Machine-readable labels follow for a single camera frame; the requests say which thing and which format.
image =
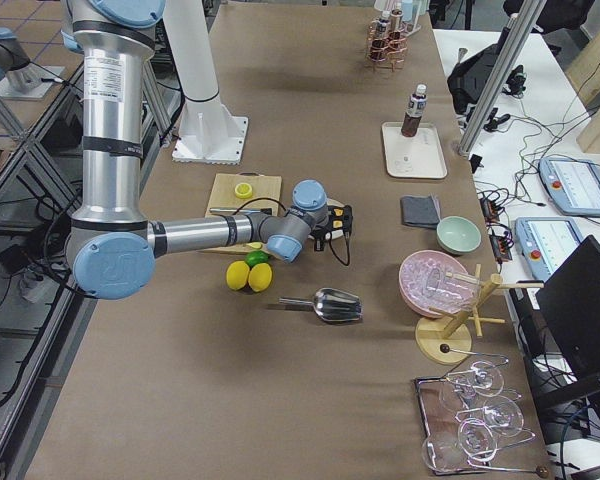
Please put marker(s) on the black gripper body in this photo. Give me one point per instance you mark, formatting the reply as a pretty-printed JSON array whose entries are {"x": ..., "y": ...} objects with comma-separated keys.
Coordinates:
[{"x": 320, "y": 234}]

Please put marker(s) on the glazed twisted donut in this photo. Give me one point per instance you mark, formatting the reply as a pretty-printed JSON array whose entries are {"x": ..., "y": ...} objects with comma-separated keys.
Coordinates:
[{"x": 337, "y": 218}]

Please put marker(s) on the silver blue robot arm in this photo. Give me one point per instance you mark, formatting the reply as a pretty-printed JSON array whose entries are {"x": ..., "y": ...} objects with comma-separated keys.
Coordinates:
[{"x": 112, "y": 248}]

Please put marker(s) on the cream rectangular tray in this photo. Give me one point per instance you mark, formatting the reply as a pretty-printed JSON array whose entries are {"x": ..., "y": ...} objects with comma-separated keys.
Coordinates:
[{"x": 418, "y": 157}]

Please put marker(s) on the dark tea bottle on tray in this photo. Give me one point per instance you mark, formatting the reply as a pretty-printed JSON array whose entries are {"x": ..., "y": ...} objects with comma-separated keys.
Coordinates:
[{"x": 414, "y": 112}]

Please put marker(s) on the wine glass rack tray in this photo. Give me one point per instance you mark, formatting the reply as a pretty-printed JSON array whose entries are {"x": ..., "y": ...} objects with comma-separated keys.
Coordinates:
[{"x": 470, "y": 417}]

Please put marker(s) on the bamboo cutting board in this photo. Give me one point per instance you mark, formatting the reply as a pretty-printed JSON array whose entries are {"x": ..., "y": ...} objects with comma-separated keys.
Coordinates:
[{"x": 266, "y": 193}]

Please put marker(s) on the grey cloth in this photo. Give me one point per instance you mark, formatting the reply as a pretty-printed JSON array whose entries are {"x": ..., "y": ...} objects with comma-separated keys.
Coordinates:
[{"x": 420, "y": 211}]

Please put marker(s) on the metal scoop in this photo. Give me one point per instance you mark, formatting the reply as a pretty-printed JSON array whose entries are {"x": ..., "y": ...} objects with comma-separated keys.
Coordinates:
[{"x": 332, "y": 306}]

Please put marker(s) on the green lime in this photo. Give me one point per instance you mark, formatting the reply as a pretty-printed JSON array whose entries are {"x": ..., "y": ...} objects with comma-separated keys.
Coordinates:
[{"x": 256, "y": 257}]

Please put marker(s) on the yellow lemon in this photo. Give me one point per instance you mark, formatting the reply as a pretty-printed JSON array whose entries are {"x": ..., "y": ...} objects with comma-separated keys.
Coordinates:
[
  {"x": 237, "y": 275},
  {"x": 260, "y": 277}
]

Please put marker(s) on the half lemon slice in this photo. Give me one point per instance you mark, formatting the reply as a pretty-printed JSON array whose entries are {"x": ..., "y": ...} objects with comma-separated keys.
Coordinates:
[{"x": 243, "y": 190}]

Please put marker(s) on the pink bowl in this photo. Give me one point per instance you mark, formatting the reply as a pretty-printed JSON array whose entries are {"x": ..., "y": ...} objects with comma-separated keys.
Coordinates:
[{"x": 431, "y": 281}]

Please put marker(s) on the steel muddler black tip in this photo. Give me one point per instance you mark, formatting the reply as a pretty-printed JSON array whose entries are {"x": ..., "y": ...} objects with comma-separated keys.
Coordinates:
[{"x": 238, "y": 211}]

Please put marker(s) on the green bowl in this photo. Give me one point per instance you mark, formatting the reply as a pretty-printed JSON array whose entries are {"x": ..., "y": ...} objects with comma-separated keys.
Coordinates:
[{"x": 458, "y": 235}]

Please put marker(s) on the wooden cup stand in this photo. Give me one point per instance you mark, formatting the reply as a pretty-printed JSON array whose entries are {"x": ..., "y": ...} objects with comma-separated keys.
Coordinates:
[{"x": 447, "y": 340}]

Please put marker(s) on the tea bottle in rack front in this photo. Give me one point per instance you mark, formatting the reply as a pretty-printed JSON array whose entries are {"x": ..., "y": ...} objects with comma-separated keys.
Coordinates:
[{"x": 380, "y": 37}]

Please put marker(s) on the tea bottle in rack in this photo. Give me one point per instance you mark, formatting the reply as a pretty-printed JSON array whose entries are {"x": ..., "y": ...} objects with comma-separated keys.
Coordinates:
[
  {"x": 395, "y": 34},
  {"x": 380, "y": 37}
]

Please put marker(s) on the tea bottle in rack back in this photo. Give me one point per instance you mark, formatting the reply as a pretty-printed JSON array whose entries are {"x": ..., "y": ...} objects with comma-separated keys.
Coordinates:
[{"x": 395, "y": 34}]

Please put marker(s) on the near teach pendant tablet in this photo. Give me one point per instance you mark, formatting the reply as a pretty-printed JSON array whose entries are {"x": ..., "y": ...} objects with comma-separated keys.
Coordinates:
[{"x": 546, "y": 242}]

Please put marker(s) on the teach pendant tablet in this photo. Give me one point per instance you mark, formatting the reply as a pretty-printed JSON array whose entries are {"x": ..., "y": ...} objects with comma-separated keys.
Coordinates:
[
  {"x": 572, "y": 185},
  {"x": 546, "y": 242}
]

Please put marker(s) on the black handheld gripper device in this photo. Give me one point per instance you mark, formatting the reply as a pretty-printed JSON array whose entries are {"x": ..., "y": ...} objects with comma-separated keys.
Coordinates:
[{"x": 514, "y": 87}]

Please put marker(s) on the far teach pendant tablet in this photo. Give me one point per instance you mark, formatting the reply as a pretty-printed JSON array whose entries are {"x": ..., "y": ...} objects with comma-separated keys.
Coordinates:
[{"x": 572, "y": 185}]

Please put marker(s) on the black monitor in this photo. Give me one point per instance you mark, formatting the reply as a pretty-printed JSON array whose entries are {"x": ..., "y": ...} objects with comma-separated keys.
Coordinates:
[{"x": 570, "y": 305}]

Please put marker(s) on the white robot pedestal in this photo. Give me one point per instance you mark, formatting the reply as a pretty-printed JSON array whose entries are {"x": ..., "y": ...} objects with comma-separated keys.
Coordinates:
[{"x": 208, "y": 132}]

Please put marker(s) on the copper wire bottle rack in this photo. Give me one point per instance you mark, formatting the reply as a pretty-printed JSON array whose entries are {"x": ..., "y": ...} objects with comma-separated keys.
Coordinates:
[{"x": 394, "y": 59}]

